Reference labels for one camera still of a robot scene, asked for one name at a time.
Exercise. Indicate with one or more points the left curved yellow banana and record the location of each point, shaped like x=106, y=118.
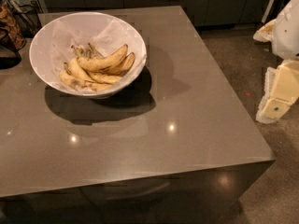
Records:
x=75, y=70

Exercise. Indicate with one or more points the bottom left spotted banana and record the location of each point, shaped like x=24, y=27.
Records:
x=71, y=81

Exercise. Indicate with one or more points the long yellow banana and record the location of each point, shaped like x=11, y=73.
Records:
x=95, y=64

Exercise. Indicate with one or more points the black wire rack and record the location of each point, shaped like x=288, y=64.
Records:
x=26, y=16

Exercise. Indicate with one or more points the middle yellow banana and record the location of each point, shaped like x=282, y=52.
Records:
x=104, y=78

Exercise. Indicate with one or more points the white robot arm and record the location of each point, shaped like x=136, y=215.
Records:
x=286, y=33

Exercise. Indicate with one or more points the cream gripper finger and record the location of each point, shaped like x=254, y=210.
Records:
x=268, y=82

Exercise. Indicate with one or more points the bottom small yellow banana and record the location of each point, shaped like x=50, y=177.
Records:
x=97, y=86

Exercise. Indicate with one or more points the right dark-edged yellow banana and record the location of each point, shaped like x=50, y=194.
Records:
x=124, y=66

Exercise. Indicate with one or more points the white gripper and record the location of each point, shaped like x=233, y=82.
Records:
x=287, y=36

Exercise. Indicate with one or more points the white bowl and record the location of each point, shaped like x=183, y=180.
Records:
x=39, y=54

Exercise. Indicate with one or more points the brown patterned object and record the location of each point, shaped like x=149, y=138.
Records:
x=8, y=22

